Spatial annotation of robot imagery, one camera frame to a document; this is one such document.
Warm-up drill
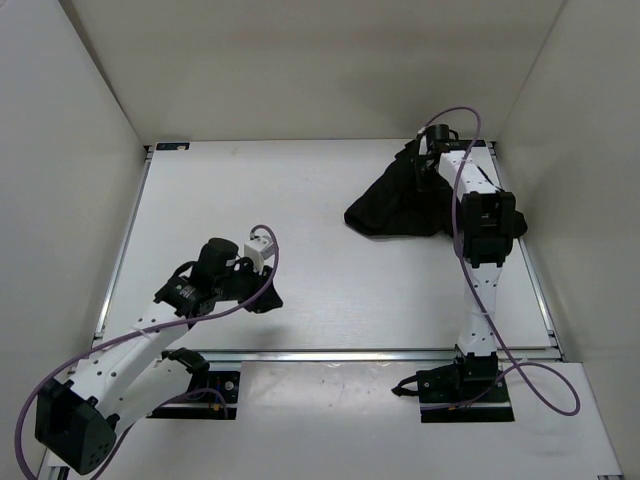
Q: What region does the blue left corner label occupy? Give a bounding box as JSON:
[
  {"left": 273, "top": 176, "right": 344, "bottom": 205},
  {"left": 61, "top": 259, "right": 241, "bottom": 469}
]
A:
[{"left": 155, "top": 142, "right": 190, "bottom": 151}]

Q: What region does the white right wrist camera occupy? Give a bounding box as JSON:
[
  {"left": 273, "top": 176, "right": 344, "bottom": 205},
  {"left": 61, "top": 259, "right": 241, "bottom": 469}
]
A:
[{"left": 415, "top": 127, "right": 428, "bottom": 155}]

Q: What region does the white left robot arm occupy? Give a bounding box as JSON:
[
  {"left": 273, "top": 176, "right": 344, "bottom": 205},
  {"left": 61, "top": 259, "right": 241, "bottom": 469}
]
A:
[{"left": 35, "top": 227, "right": 283, "bottom": 475}]

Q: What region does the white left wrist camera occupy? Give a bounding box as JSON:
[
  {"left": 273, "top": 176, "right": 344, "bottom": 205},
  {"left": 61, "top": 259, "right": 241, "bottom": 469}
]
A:
[{"left": 243, "top": 236, "right": 275, "bottom": 274}]

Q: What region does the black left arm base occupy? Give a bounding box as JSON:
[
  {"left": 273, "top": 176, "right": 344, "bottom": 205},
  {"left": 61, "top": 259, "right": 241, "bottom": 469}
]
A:
[{"left": 147, "top": 364, "right": 241, "bottom": 421}]

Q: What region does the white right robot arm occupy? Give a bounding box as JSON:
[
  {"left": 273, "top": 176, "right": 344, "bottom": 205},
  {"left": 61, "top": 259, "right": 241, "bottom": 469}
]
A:
[{"left": 415, "top": 124, "right": 516, "bottom": 401}]

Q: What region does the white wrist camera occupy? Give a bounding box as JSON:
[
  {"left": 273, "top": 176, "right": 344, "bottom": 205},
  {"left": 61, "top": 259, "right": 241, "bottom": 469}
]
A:
[
  {"left": 415, "top": 127, "right": 428, "bottom": 155},
  {"left": 243, "top": 236, "right": 275, "bottom": 274}
]

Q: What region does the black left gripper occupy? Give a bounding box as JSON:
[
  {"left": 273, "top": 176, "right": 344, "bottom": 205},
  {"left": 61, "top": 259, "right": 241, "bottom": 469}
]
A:
[{"left": 218, "top": 253, "right": 285, "bottom": 310}]

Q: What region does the black pleated skirt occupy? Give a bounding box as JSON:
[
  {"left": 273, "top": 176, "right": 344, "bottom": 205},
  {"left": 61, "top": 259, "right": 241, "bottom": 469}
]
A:
[{"left": 342, "top": 140, "right": 529, "bottom": 240}]

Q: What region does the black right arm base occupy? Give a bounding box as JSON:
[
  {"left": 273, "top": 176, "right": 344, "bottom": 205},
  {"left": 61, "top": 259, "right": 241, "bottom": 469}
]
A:
[{"left": 391, "top": 363, "right": 515, "bottom": 424}]

